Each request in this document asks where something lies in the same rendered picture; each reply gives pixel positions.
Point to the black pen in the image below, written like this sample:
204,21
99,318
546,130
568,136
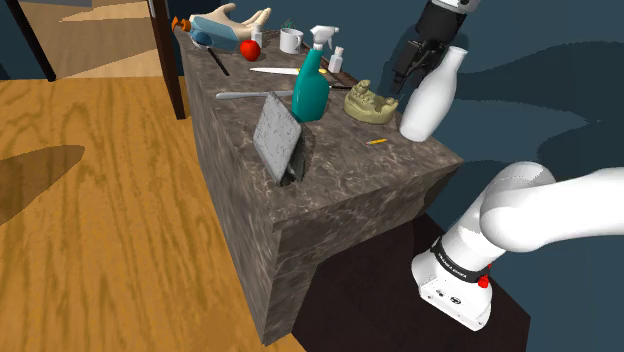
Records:
218,61

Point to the white tall bottle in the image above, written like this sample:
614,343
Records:
431,102

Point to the beige hand model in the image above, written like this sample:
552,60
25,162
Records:
234,22

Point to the yellow pencil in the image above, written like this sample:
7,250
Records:
377,141

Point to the blue bottle with orange cap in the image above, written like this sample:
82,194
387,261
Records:
214,35

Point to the red apple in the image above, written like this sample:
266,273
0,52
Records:
250,50

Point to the dark brown robot stand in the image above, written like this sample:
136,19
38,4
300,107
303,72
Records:
390,302

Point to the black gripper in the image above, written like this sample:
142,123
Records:
438,24

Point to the beige dental jaw model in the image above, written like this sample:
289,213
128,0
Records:
370,107

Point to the small white bottle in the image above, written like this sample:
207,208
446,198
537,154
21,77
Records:
335,61
257,36

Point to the teal spray bottle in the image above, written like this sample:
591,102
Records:
309,92

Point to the white mug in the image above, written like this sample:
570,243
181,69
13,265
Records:
290,41

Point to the brown marble counter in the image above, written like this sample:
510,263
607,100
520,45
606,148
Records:
351,170

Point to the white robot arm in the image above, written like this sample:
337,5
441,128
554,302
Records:
516,214

